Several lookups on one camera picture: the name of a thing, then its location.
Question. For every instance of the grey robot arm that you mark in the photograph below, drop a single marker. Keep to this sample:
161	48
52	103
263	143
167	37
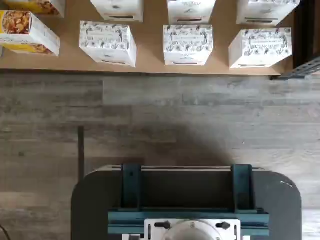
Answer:
191	231

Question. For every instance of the white floral print box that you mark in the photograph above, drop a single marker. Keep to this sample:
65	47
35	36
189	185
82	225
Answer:
117	8
107	41
260	47
187	42
267	10
191	10

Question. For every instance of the brown shelf board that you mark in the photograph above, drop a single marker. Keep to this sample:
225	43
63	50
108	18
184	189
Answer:
150	37

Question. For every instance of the yellow cereal box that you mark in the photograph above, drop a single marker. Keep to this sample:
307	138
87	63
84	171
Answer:
22	30
37	6

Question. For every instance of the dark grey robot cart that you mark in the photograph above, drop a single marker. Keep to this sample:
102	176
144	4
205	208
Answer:
92	200

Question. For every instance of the white mounting plate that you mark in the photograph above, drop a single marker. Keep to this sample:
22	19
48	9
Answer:
152	228

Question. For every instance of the teal metal frame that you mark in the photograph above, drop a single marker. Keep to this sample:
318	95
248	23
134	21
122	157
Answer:
130	185

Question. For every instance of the black metal shelf frame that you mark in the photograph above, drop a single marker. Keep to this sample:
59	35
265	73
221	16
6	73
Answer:
306	32

